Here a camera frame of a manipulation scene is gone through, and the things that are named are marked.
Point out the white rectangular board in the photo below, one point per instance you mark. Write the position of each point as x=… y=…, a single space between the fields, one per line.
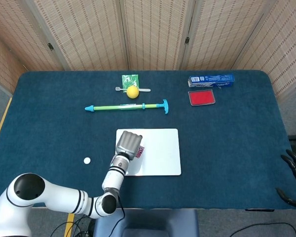
x=162 y=153

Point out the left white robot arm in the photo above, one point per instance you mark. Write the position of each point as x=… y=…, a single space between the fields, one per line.
x=56 y=197

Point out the pink patterned packet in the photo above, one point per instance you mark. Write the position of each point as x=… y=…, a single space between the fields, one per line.
x=140 y=152

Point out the small white round disc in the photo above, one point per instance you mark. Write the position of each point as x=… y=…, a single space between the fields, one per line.
x=87 y=160

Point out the yellow ball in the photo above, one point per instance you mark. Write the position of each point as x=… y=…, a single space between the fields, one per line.
x=133 y=92

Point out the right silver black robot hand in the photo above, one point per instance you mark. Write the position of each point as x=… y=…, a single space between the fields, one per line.
x=294 y=165

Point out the blue toothpaste box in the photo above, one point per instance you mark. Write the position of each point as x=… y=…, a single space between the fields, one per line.
x=212 y=80

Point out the green and blue water pump toy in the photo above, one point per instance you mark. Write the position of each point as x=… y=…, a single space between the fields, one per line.
x=108 y=107

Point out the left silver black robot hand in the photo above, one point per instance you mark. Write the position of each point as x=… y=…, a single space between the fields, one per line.
x=128 y=144

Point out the red ink pad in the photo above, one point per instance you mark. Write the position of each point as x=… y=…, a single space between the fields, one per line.
x=201 y=97

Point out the green packet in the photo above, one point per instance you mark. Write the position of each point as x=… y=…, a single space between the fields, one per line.
x=129 y=79

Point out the teal tablecloth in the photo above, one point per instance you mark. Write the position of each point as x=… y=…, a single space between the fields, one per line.
x=212 y=153

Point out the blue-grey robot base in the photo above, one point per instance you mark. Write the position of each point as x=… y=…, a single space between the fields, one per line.
x=148 y=223

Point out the white grey toothbrush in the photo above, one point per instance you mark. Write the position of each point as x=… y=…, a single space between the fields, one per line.
x=118 y=88

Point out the woven folding screen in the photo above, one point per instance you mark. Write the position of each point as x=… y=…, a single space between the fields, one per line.
x=88 y=32

